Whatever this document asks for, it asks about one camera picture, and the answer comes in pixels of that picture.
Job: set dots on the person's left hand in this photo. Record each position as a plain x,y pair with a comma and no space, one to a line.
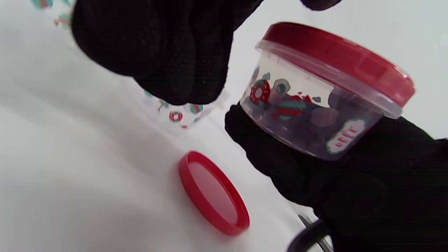
157,45

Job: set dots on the large clear food storage container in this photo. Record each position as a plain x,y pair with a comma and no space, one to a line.
176,117

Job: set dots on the medium red container lid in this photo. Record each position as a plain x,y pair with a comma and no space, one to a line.
213,192

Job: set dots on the small clear food storage container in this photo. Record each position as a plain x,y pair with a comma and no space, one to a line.
297,105

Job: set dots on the person's right hand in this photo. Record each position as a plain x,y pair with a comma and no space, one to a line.
385,196

